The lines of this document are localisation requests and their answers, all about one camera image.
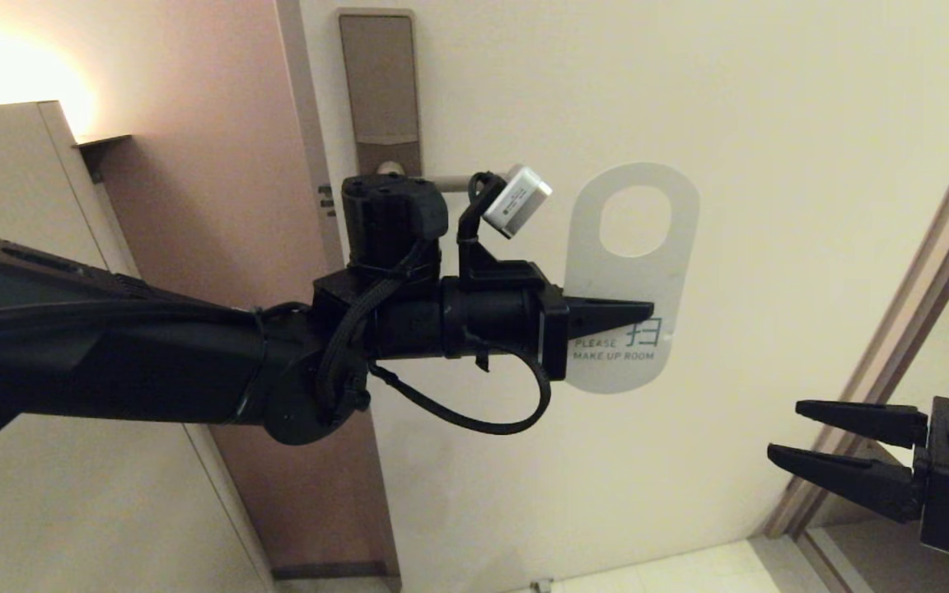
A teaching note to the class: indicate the dark brown wall ledge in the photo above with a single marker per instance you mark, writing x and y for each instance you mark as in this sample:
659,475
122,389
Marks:
100,155

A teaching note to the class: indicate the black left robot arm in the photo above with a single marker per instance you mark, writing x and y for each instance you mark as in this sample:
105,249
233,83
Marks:
112,354

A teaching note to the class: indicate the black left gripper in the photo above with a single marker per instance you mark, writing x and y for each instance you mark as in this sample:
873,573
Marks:
499,317

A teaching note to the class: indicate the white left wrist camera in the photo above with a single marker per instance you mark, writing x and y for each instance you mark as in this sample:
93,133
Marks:
517,202

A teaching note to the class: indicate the closet base board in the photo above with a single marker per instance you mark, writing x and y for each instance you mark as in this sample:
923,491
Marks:
862,568

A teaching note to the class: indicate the blue do-not-disturb door hanger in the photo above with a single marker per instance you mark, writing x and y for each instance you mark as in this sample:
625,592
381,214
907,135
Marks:
631,280

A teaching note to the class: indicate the brown skirting board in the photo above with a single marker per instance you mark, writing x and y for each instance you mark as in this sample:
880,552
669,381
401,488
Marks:
326,570

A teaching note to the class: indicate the beige cabinet panel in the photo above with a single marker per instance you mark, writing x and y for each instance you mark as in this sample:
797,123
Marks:
21,181

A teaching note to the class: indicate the black left camera bracket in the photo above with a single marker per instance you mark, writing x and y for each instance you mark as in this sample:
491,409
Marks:
483,259

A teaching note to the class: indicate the brown door lock plate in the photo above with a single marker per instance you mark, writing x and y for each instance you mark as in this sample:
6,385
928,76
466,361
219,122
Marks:
380,82

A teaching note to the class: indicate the white room door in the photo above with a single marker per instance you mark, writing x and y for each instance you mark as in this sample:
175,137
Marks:
730,99

